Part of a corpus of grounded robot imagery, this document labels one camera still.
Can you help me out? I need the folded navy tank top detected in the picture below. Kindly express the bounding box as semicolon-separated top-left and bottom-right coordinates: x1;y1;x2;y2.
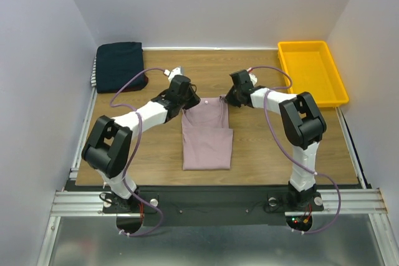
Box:
95;42;144;93

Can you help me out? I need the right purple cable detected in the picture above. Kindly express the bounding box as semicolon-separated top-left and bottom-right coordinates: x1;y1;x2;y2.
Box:
246;65;342;236

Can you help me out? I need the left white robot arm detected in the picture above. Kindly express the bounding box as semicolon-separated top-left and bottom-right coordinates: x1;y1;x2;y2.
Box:
81;74;200;212

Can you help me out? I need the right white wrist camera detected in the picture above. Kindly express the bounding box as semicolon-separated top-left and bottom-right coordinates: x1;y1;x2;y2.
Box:
247;68;257;86

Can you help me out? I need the yellow plastic bin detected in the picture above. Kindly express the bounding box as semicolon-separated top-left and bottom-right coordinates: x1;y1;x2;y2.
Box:
277;40;349;108

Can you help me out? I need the purple cable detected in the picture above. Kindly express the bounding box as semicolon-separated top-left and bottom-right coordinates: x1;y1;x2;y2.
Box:
109;67;165;238
246;65;342;236

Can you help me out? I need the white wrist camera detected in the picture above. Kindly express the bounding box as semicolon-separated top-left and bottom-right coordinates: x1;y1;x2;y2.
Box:
247;68;257;86
163;66;184;81

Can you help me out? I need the pink tank top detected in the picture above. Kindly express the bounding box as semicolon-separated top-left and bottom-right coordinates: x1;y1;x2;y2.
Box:
181;96;234;171

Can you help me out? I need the folded striped tank top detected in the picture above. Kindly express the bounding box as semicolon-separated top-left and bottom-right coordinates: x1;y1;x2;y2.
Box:
90;57;97;87

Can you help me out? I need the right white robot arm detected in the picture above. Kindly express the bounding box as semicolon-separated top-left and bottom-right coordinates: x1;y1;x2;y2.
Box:
224;68;327;210

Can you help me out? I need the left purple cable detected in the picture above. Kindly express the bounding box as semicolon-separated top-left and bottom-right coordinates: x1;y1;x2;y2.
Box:
109;67;165;238

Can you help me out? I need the folded dark red tank top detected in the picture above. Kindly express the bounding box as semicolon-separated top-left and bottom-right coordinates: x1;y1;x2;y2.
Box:
125;74;148;92

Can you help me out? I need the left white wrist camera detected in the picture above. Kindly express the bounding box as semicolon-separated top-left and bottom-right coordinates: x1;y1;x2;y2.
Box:
163;66;184;81

